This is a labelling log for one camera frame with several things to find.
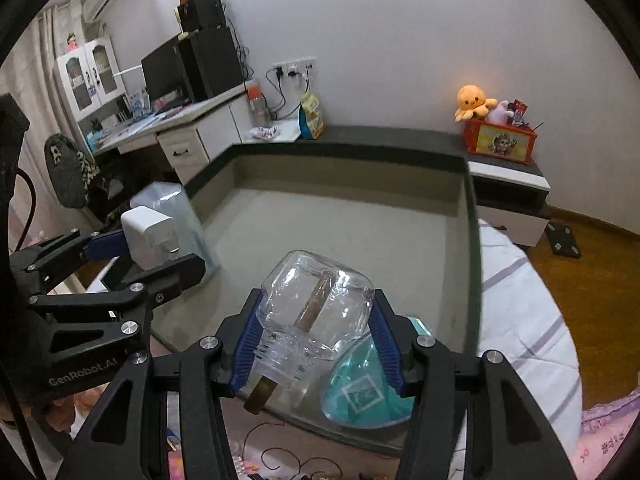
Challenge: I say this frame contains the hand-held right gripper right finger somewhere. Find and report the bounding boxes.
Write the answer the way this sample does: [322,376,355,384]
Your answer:
[369,289,581,480]

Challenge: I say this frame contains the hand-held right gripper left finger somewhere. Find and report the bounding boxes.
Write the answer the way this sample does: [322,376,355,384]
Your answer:
[52,287,266,480]

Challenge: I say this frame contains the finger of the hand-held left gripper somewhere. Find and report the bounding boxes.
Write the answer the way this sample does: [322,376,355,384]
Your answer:
[7,227,126,296]
[27,252,207,361]

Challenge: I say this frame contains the white power adapter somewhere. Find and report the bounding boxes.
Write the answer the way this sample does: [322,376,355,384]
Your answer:
[120,205,181,268]

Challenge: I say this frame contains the clear plastic bottle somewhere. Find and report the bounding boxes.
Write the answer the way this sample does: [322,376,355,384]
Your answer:
[255,249,376,391]

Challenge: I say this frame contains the brown wooden stick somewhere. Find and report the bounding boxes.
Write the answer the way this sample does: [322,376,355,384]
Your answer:
[243,270,333,416]

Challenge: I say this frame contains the clear plastic container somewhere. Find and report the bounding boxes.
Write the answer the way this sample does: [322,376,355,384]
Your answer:
[129,181,221,281]

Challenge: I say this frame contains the teal translucent plastic container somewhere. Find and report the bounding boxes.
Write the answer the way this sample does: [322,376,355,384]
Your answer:
[320,316,433,428]

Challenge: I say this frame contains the office chair with draped garment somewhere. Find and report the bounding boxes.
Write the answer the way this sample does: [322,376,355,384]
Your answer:
[44,132,108,211]

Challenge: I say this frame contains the white striped bed sheet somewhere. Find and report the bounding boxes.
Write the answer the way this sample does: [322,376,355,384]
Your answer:
[450,217,583,480]

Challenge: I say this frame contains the blue white box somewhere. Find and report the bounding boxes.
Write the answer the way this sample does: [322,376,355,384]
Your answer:
[127,89,151,116]

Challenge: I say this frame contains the white desk with drawers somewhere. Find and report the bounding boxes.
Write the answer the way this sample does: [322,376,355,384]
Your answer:
[92,80,256,186]

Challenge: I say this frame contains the white glass-door cabinet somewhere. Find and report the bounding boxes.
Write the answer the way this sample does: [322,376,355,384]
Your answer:
[54,35,128,123]

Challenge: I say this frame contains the black computer monitor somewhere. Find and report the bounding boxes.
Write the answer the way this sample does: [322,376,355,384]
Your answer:
[141,35,193,106]

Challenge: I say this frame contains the clear bottle with orange cap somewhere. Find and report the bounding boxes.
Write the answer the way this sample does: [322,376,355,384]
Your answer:
[246,85,273,128]

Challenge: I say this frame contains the beige curtain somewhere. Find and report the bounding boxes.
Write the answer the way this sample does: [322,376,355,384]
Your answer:
[0,10,66,241]

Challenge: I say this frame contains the low dark bench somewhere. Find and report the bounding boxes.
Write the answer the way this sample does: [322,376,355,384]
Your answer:
[240,122,551,248]

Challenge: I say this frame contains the black bathroom scale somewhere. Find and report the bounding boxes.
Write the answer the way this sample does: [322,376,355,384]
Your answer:
[546,220,582,259]

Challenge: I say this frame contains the yellow blue snack bag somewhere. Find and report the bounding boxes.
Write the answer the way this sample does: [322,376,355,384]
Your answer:
[298,91,326,140]

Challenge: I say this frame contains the black computer tower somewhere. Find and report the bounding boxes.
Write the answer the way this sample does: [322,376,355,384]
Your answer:
[177,25,246,103]

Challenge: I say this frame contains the red storage box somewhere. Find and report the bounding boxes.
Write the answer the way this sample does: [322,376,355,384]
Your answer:
[462,117,540,165]

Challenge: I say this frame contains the lilac printed blanket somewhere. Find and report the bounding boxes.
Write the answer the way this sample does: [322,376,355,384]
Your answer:
[570,392,640,480]

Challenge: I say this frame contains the black speaker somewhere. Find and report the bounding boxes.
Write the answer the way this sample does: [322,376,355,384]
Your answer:
[176,0,227,33]

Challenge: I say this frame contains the orange octopus plush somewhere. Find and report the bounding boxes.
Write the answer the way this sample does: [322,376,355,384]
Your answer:
[454,85,498,122]

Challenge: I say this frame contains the pink plush toy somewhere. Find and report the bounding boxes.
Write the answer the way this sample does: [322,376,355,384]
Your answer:
[485,100,516,126]

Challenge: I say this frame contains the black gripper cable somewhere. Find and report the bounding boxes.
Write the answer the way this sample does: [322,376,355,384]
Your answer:
[14,170,40,253]

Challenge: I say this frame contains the thin black wires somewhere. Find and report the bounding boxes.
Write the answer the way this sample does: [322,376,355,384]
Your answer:
[242,422,346,480]

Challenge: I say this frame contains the black power cables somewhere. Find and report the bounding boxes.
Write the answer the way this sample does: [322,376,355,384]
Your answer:
[265,67,301,121]

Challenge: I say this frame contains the white wall socket strip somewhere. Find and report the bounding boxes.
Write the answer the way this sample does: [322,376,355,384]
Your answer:
[272,56,318,78]

